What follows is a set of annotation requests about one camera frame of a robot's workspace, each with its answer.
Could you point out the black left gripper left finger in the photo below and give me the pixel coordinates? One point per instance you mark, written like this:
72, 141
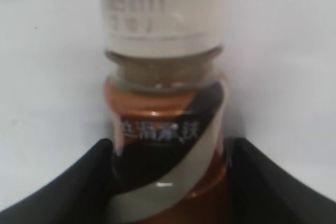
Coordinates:
78, 195

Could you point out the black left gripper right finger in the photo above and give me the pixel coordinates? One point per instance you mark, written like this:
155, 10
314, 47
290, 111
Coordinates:
262, 192

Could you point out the brown coffee bottle white cap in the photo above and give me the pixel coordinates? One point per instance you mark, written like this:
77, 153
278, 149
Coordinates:
167, 98

